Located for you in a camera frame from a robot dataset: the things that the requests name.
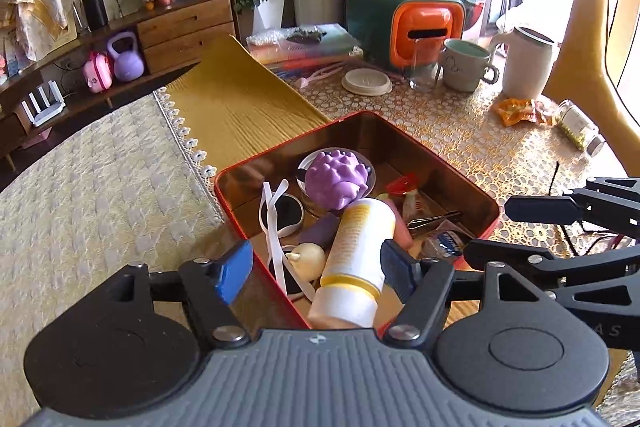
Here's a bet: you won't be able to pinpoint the green and orange storage box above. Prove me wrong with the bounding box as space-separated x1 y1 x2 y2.
347 0 467 73

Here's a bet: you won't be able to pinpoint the purple faceted block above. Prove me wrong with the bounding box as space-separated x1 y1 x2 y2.
302 212 341 258

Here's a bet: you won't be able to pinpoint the stack of books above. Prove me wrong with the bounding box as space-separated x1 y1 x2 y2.
247 24 365 68

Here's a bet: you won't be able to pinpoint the white router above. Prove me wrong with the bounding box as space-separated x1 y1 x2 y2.
20 80 68 128

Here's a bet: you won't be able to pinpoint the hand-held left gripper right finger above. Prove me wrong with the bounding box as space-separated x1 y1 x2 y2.
380 239 551 341

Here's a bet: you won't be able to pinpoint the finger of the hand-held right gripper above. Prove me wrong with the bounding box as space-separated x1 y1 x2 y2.
462 237 640 293
505 177 640 238

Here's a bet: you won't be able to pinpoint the white pitcher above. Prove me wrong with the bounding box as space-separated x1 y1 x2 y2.
487 25 559 100

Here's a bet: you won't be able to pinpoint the pink plastic handle tool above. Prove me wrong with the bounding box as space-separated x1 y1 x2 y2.
295 62 347 90

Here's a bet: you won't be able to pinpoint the gold lace tablecloth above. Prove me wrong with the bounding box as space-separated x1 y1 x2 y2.
295 67 640 260

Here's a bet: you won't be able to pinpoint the cream rubber bulb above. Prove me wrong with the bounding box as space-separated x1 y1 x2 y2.
289 242 327 281

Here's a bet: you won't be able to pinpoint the white bottle with yellow cap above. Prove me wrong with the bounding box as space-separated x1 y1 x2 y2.
307 197 396 329

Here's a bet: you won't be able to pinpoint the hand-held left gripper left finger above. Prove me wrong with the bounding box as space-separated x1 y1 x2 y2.
107 239 254 349

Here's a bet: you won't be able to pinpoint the small clear jar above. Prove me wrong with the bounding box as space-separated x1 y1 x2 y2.
555 99 606 156

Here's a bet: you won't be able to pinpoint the purple spiky ball toy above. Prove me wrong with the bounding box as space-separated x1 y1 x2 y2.
304 148 371 210

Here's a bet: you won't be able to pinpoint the red snack packet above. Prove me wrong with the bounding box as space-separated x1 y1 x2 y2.
384 173 420 197

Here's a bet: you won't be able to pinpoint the yellow table runner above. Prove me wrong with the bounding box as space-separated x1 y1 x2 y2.
154 34 331 174

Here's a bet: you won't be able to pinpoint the red tin box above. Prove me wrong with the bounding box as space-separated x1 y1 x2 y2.
214 111 501 341

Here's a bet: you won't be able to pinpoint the grey-green mug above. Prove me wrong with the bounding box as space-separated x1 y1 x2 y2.
437 39 501 93

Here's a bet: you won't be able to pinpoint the white strap goggles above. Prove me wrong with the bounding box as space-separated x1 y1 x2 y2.
259 179 319 301

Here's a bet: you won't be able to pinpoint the purple kettlebell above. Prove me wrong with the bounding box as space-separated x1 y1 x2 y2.
106 32 146 83

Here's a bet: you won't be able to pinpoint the red and white candy packet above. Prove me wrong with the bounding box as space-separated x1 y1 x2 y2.
402 189 427 218

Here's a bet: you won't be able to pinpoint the round white lid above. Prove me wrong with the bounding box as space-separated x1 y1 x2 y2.
341 68 393 96

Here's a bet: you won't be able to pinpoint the black eyeglasses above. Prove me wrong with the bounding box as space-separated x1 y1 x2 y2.
547 161 626 258

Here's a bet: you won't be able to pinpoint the blue and white sachet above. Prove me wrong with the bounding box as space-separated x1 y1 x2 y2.
422 229 469 261

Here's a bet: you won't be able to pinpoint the orange snack wrapper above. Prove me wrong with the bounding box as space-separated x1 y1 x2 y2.
495 98 556 128

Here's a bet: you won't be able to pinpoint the wooden media cabinet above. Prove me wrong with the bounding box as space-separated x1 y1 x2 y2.
0 0 239 173

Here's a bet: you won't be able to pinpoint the yellow long-neck dinosaur toy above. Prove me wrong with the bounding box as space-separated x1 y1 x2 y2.
542 0 640 128

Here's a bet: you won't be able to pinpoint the round cream tin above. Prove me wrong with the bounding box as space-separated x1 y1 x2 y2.
295 152 377 214

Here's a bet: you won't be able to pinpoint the metal nail clippers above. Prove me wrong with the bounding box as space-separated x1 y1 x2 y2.
407 209 464 231

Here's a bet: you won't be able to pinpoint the black speaker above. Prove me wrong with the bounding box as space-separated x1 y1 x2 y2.
81 0 110 32

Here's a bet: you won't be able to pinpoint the pink tube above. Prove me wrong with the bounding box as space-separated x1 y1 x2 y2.
377 192 416 251

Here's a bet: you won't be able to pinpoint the clear drinking glass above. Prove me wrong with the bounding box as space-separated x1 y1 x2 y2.
409 39 441 90

